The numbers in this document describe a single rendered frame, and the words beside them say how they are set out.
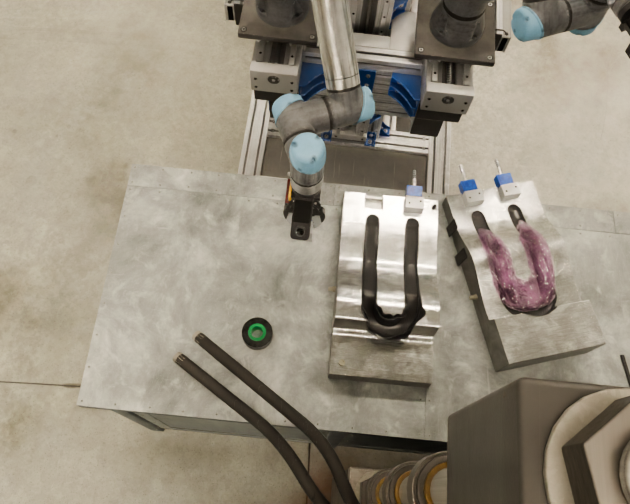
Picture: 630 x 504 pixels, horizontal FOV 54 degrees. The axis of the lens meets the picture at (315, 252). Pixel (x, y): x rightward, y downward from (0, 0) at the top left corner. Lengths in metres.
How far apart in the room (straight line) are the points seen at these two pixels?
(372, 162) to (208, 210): 0.96
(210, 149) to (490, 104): 1.32
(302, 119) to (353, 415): 0.75
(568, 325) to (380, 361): 0.48
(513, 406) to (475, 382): 1.26
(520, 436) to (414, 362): 1.19
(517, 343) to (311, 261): 0.58
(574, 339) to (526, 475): 1.28
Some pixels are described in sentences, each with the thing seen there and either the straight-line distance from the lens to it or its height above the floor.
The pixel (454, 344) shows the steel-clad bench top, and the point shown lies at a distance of 1.70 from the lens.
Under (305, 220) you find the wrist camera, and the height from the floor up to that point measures 1.09.
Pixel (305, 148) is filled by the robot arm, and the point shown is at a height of 1.30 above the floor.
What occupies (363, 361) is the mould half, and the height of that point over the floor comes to 0.86.
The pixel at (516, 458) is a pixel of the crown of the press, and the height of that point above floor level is 2.00.
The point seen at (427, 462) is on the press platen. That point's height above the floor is 1.54.
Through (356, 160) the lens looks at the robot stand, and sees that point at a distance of 2.56.
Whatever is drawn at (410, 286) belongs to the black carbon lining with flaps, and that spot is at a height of 0.90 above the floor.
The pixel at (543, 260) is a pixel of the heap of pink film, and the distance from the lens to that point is 1.74.
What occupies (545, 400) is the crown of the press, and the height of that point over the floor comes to 2.01.
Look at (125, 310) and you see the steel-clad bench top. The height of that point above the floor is 0.80.
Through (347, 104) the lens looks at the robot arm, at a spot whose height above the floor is 1.29.
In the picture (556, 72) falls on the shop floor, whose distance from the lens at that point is 3.32.
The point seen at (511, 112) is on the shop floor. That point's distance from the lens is 3.10.
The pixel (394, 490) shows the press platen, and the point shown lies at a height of 1.29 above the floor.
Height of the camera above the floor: 2.40
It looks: 68 degrees down
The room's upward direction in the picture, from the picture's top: 6 degrees clockwise
